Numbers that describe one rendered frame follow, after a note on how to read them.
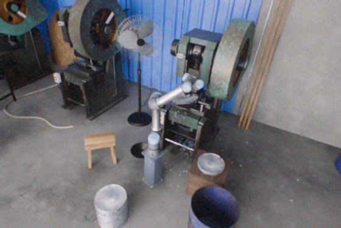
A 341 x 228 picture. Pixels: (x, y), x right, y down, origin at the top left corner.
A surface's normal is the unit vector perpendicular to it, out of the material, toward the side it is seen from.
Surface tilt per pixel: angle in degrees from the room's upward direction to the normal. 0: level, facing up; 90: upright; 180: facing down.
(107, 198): 0
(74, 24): 74
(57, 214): 0
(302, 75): 90
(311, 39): 90
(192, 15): 90
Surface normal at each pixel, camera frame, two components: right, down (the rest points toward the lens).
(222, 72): -0.45, 0.43
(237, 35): -0.22, -0.34
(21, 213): 0.07, -0.81
